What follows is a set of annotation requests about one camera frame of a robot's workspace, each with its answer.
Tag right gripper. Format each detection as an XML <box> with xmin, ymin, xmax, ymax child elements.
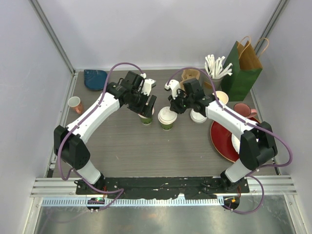
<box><xmin>168</xmin><ymin>90</ymin><xmax>194</xmax><ymax>115</ymax></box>

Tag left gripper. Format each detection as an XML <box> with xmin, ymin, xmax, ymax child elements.
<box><xmin>128</xmin><ymin>89</ymin><xmax>156</xmax><ymax>118</ymax></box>

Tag green paper cup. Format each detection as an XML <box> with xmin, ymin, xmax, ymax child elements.
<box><xmin>138</xmin><ymin>108</ymin><xmax>155</xmax><ymax>125</ymax></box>
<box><xmin>159</xmin><ymin>121</ymin><xmax>174</xmax><ymax>131</ymax></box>

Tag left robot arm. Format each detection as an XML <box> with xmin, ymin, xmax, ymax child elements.
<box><xmin>54</xmin><ymin>71</ymin><xmax>156</xmax><ymax>195</ymax></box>

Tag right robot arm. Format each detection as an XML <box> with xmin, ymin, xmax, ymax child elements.
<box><xmin>164</xmin><ymin>78</ymin><xmax>277</xmax><ymax>193</ymax></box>

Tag grey straw holder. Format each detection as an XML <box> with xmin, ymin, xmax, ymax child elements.
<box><xmin>203</xmin><ymin>72</ymin><xmax>223</xmax><ymax>91</ymax></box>

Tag stack of white lids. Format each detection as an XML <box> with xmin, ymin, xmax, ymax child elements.
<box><xmin>190</xmin><ymin>109</ymin><xmax>207</xmax><ymax>124</ymax></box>

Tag cardboard cup carrier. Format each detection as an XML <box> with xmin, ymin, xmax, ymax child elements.
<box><xmin>180</xmin><ymin>69</ymin><xmax>200</xmax><ymax>91</ymax></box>

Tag stack of green cups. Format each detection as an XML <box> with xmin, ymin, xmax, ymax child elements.
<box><xmin>216</xmin><ymin>91</ymin><xmax>229</xmax><ymax>105</ymax></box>

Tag white wrapped straws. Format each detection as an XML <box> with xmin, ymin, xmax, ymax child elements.
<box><xmin>205</xmin><ymin>54</ymin><xmax>232</xmax><ymax>80</ymax></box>

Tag pink speckled mug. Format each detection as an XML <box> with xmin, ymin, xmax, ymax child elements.
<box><xmin>234</xmin><ymin>103</ymin><xmax>257</xmax><ymax>118</ymax></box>

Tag red round tray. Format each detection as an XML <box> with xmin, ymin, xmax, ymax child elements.
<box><xmin>210</xmin><ymin>116</ymin><xmax>260</xmax><ymax>163</ymax></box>

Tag blue ceramic dish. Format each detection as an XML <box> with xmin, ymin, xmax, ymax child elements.
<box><xmin>83</xmin><ymin>69</ymin><xmax>108</xmax><ymax>91</ymax></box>

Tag green paper bag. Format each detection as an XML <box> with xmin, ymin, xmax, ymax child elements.
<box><xmin>221</xmin><ymin>36</ymin><xmax>263</xmax><ymax>101</ymax></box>

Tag white plate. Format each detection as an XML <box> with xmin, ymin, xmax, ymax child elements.
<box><xmin>231</xmin><ymin>134</ymin><xmax>240</xmax><ymax>153</ymax></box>

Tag small copper cup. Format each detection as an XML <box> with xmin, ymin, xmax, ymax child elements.
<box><xmin>67</xmin><ymin>96</ymin><xmax>84</xmax><ymax>115</ymax></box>

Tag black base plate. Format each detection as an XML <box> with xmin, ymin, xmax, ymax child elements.
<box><xmin>76</xmin><ymin>175</ymin><xmax>250</xmax><ymax>200</ymax></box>

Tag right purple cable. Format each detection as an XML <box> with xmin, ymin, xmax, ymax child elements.
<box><xmin>168</xmin><ymin>67</ymin><xmax>293</xmax><ymax>215</ymax></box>

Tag purple cable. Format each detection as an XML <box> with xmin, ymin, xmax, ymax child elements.
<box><xmin>56</xmin><ymin>62</ymin><xmax>147</xmax><ymax>212</ymax></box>
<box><xmin>168</xmin><ymin>67</ymin><xmax>293</xmax><ymax>215</ymax></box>

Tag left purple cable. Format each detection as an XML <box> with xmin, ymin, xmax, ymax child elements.
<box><xmin>56</xmin><ymin>62</ymin><xmax>147</xmax><ymax>212</ymax></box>

